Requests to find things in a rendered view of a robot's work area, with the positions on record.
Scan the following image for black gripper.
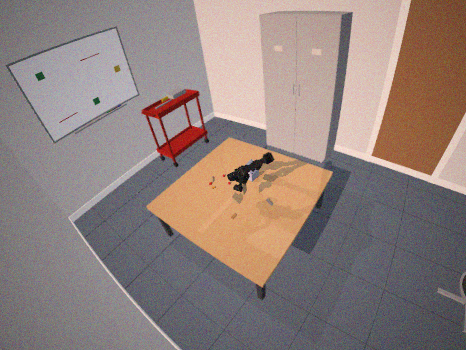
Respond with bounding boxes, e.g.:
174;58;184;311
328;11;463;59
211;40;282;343
233;173;250;192

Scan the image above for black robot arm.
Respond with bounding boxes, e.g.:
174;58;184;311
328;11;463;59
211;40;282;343
227;152;275;182

